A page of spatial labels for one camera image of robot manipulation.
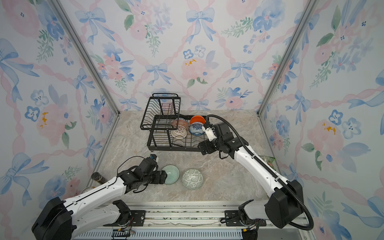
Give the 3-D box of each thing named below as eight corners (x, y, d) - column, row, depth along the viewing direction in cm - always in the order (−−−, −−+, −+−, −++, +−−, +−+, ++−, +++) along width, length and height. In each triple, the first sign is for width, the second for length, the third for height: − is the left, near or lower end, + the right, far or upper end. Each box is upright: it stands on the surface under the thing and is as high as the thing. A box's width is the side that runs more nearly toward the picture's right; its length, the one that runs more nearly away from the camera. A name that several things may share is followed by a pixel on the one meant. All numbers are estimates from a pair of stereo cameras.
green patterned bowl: (182, 189, 85) (182, 186, 82) (183, 172, 91) (183, 169, 88) (202, 189, 85) (203, 186, 82) (202, 172, 91) (202, 169, 88)
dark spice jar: (99, 185, 86) (89, 179, 78) (102, 179, 89) (92, 172, 80) (106, 185, 86) (97, 179, 78) (108, 179, 89) (99, 172, 80)
